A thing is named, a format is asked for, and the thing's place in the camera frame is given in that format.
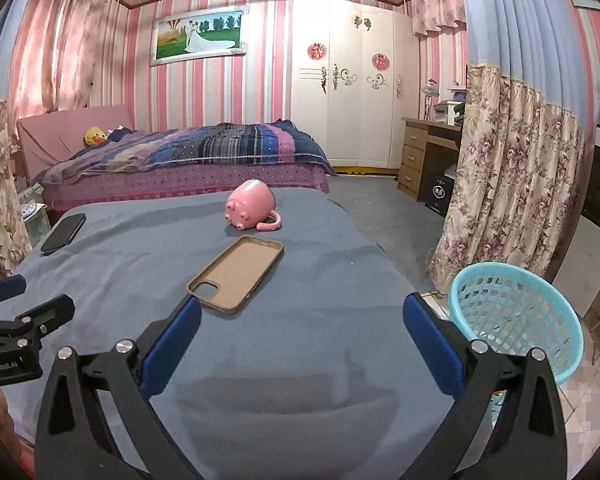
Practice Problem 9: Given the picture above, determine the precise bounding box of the light blue plastic basket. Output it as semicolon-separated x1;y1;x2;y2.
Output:
446;261;586;424

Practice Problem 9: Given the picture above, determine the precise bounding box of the small bedside stool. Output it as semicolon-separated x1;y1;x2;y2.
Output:
18;183;50;247

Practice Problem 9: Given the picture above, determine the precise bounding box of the black smartphone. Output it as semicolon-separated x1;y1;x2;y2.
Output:
41;214;86;256

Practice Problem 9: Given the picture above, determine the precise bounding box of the bed with plaid quilt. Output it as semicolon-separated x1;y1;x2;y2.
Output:
17;105;334;211

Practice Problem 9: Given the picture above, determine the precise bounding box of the yellow duck plush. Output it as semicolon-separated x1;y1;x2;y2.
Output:
83;127;108;148

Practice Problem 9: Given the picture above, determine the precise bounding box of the brown phone case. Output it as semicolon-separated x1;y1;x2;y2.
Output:
187;235;284;315

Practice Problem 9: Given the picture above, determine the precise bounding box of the blue-grey table cloth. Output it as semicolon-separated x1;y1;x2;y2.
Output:
0;188;453;479

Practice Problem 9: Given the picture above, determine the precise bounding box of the floral curtain right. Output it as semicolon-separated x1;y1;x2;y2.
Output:
428;0;588;292

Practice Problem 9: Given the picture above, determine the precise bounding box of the black box under desk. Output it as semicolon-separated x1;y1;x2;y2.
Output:
425;174;455;217

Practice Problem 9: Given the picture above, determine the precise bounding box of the pink window curtain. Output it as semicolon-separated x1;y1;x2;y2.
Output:
7;0;125;136

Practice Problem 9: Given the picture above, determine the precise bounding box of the wooden desk with drawers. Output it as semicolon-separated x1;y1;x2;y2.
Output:
398;118;462;202

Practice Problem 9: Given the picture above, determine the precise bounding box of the framed wedding picture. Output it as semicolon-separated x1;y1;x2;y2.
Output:
150;6;247;66

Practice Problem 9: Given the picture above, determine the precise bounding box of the desk lamp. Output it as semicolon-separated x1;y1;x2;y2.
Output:
420;79;439;122

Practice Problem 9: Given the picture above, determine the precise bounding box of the white wardrobe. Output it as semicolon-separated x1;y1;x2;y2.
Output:
291;0;419;170

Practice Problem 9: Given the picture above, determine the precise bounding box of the pink curtain valance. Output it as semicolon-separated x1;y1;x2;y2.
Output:
411;0;467;37

